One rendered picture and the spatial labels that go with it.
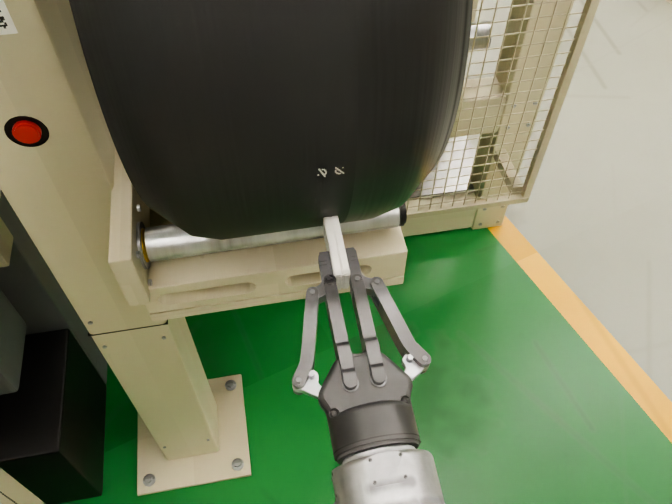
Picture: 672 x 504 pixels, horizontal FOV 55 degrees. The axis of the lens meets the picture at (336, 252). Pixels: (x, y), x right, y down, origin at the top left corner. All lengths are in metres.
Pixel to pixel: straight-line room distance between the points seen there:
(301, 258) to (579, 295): 1.25
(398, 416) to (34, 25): 0.50
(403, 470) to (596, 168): 1.91
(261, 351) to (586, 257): 1.01
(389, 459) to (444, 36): 0.33
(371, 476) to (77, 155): 0.51
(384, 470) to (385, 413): 0.05
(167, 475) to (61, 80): 1.12
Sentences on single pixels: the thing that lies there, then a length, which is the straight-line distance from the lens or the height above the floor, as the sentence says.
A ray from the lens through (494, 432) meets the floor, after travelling 1.71.
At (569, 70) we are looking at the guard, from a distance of 1.47.
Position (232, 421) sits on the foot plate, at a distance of 1.68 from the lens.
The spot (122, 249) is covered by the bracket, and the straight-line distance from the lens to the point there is 0.80.
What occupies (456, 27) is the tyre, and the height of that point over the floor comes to 1.26.
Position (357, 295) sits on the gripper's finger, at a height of 1.05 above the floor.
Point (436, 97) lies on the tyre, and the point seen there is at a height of 1.21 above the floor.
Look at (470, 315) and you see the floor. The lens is 1.86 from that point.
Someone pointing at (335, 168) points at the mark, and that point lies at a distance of 0.55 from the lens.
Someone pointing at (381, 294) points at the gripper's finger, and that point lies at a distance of 0.61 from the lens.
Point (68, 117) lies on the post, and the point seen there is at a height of 1.07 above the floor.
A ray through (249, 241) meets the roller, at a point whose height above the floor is 0.91.
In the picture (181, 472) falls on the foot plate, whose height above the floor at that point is 0.01.
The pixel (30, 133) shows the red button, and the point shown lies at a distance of 0.80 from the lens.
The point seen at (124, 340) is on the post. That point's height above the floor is 0.59.
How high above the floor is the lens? 1.55
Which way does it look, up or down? 53 degrees down
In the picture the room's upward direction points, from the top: straight up
